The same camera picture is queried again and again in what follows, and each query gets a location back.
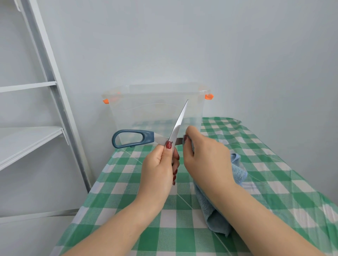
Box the white metal shelf rack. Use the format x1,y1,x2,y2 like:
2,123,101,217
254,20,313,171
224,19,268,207
0,0,92,224

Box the person's left forearm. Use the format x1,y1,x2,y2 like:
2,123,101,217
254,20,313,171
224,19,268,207
62,196,162,256

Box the person's right forearm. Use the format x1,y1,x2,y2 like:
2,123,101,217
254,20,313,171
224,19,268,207
219,184,325,256

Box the clear plastic storage box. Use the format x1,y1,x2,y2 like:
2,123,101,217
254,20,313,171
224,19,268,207
101,83,214,147

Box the person's left hand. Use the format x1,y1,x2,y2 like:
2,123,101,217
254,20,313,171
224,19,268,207
134,141,181,216

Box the blue microfibre cloth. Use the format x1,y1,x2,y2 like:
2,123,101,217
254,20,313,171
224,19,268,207
182,134,248,238

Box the green white checkered tablecloth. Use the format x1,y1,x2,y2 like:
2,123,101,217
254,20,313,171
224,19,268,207
50,117,338,256

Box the blue handled steel scissors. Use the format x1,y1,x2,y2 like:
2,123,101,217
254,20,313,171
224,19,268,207
112,99,189,149

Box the person's right hand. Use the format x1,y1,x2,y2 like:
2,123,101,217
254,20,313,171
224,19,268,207
182,125,239,211

